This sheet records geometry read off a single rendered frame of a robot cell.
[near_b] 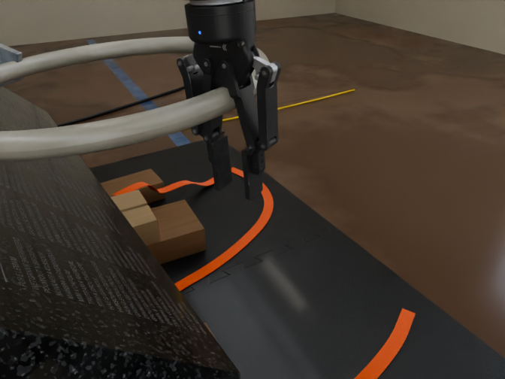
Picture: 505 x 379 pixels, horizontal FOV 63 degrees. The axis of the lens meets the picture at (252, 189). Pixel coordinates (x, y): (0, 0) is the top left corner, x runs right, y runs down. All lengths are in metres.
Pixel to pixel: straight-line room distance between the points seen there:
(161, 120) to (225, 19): 0.12
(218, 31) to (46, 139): 0.20
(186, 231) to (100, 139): 1.27
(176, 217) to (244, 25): 1.37
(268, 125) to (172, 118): 0.11
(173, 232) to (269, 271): 0.41
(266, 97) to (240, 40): 0.06
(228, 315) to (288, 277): 0.29
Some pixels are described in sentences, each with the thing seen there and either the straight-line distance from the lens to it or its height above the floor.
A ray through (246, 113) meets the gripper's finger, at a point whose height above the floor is 0.97.
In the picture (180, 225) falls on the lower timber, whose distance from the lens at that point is 1.72.
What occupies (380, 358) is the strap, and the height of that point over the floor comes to 0.02.
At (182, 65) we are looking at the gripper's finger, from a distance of 0.53.
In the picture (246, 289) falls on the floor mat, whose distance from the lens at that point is 1.59.
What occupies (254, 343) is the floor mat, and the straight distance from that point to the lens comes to 1.43.
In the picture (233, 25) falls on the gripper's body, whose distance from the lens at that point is 0.45.
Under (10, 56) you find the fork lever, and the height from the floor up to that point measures 0.96.
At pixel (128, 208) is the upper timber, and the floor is 0.23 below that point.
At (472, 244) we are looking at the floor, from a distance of 2.04.
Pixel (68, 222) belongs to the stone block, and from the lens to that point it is 0.72.
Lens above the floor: 1.15
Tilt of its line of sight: 32 degrees down
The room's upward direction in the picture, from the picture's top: straight up
